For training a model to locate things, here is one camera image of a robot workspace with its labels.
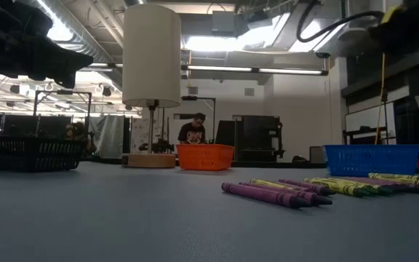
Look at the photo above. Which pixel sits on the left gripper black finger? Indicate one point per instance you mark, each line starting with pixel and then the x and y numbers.
pixel 60 62

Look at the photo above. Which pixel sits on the background black robot arm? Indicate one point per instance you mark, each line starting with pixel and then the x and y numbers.
pixel 162 146

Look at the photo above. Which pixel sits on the yellow tag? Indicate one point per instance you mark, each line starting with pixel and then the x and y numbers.
pixel 391 14

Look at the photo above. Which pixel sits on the long ceiling light bar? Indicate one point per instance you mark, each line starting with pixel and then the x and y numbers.
pixel 100 65
pixel 231 68

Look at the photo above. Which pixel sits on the person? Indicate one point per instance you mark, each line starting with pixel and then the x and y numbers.
pixel 191 134
pixel 75 131

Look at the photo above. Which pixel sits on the row of black monitors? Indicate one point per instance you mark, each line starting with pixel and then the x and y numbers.
pixel 20 125

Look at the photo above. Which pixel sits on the grey fabric cover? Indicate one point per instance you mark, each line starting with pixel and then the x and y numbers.
pixel 107 138

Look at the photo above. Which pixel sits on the white shade wooden base lamp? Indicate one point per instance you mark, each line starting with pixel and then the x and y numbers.
pixel 151 54

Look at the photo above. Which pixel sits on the black plastic basket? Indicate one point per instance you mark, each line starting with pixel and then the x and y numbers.
pixel 31 153

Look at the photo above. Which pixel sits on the white board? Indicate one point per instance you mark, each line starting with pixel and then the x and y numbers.
pixel 366 118

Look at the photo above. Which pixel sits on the blue plastic basket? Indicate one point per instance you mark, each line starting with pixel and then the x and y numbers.
pixel 373 160

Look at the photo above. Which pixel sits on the grey box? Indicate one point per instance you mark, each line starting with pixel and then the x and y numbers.
pixel 318 154

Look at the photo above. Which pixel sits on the blue-grey table mat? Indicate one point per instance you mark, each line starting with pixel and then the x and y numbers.
pixel 122 218

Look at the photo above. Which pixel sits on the grey ceiling unit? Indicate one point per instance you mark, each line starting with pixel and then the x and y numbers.
pixel 227 23

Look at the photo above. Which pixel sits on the orange plastic basket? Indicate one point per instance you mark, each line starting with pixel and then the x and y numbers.
pixel 204 157

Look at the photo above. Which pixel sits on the black dome object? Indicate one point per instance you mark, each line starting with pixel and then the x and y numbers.
pixel 299 159

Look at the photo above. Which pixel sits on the black metal frame stand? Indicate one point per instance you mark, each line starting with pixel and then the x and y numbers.
pixel 64 92

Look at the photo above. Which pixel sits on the silver ventilation duct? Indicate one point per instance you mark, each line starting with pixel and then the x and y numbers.
pixel 82 32

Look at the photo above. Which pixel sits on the ceiling dome camera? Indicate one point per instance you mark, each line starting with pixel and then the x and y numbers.
pixel 322 55

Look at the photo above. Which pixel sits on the grey wall vent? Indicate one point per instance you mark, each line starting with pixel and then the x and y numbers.
pixel 192 90
pixel 249 91

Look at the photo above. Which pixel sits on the black overhead camera stand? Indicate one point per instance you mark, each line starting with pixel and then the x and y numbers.
pixel 195 98

